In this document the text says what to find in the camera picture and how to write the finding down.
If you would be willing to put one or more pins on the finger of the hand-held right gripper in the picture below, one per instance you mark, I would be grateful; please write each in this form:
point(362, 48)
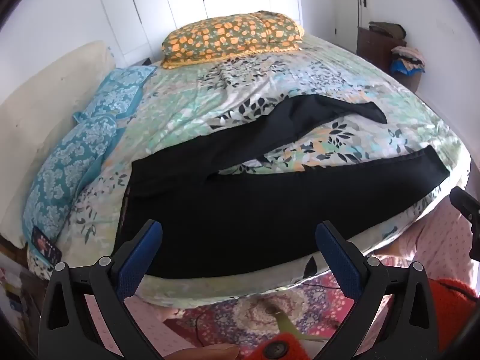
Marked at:
point(467, 204)

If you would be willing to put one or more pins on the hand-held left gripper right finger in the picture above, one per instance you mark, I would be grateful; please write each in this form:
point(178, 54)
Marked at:
point(338, 260)

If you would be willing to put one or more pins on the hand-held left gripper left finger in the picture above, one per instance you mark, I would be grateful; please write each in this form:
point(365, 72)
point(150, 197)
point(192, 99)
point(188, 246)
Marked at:
point(139, 260)

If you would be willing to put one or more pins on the black pants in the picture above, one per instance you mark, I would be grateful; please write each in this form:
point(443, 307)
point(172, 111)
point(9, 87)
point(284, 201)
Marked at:
point(262, 213)

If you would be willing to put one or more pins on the person's right forearm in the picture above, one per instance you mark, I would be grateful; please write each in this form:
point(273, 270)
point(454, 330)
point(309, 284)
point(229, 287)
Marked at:
point(448, 307)

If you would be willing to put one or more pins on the person's left hand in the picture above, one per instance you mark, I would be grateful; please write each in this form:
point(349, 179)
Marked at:
point(202, 353)

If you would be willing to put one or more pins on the person's pink dotted clothing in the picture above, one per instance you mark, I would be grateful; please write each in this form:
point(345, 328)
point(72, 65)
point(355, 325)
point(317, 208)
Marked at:
point(442, 240)

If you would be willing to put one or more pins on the black smartphone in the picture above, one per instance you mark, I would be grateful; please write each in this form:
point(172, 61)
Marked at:
point(45, 248)

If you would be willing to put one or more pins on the person's orange knit sweater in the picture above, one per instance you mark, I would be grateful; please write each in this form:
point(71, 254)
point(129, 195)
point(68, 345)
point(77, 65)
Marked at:
point(275, 348)

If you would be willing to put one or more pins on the red patterned rug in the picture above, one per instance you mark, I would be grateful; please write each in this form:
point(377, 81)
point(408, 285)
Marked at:
point(240, 315)

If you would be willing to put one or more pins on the blue floral pillow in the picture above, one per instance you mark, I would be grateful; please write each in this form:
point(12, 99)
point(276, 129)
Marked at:
point(116, 90)
point(63, 172)

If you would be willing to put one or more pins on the cluttered bedside shelf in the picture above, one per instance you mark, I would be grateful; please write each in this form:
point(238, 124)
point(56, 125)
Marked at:
point(17, 300)

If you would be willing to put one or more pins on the pile of folded clothes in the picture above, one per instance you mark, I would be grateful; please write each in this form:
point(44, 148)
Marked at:
point(408, 60)

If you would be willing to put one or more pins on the bed with floral sheet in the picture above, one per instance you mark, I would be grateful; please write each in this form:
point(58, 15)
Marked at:
point(180, 97)

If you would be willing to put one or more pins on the dark wooden cabinet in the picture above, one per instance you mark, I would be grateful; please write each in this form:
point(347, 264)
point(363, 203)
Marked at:
point(375, 50)

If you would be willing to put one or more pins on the white padded headboard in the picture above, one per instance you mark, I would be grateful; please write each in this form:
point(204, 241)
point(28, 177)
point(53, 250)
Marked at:
point(41, 105)

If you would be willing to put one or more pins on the folded olive cloth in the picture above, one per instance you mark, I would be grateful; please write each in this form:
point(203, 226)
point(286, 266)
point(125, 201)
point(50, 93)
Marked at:
point(386, 29)

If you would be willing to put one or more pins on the white door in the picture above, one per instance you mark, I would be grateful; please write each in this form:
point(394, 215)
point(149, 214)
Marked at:
point(347, 7)

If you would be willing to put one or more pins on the orange floral pillow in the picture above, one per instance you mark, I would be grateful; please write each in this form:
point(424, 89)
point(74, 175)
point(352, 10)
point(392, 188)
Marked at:
point(225, 33)

